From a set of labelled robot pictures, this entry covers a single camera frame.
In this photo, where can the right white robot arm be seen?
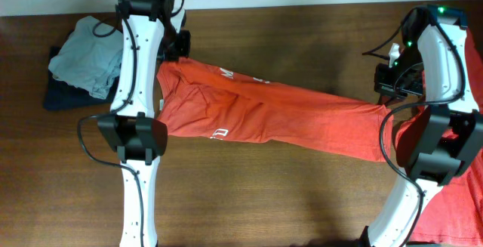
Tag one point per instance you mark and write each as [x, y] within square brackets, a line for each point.
[445, 138]

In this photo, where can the folded navy garment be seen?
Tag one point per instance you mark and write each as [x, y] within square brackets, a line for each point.
[61, 96]

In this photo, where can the folded grey t-shirt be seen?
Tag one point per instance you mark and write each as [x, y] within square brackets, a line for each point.
[90, 58]

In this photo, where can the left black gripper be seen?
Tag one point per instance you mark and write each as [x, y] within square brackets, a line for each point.
[183, 50]

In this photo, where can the red t-shirt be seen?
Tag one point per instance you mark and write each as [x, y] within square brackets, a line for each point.
[454, 216]

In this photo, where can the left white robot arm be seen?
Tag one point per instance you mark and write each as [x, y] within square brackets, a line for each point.
[153, 33]

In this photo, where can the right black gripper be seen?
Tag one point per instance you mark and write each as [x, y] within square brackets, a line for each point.
[383, 86]

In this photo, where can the orange printed t-shirt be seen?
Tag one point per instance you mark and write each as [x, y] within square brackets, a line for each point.
[201, 100]

